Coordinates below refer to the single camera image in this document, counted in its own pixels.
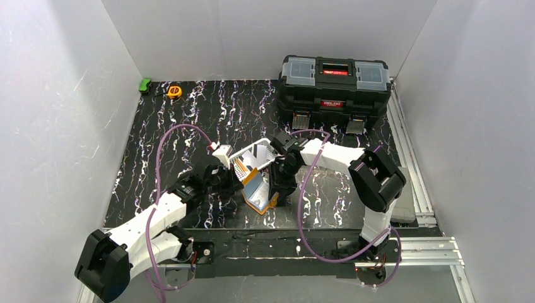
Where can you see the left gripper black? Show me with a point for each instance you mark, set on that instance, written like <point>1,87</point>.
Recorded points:
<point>231,181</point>

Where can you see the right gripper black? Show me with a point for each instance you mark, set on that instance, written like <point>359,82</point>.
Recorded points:
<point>282,181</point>

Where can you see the orange leather card holder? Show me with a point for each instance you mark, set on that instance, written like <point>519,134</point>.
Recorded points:
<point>256,193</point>

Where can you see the white plastic basket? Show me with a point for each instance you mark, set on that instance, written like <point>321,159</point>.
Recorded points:
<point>240,169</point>

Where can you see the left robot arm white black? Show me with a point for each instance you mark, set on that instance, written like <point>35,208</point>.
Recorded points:
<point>109,260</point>

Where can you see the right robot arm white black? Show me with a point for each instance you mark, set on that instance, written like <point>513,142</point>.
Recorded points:
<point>378,181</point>

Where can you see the white striped card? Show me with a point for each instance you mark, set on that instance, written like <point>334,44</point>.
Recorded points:
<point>255,157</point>

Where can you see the yellow tape measure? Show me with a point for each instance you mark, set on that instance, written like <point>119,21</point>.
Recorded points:
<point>174,92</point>

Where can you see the black red toolbox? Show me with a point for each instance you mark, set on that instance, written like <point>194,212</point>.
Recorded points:
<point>352,94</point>

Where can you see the green small object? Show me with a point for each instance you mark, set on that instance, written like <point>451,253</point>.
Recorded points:
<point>145,85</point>

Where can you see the grey plastic case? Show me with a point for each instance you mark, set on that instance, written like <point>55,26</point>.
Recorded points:
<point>404,211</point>

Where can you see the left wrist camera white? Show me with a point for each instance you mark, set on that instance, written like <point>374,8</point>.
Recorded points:
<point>223,153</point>

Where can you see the aluminium right rail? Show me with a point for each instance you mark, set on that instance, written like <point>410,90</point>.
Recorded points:
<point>422,203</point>

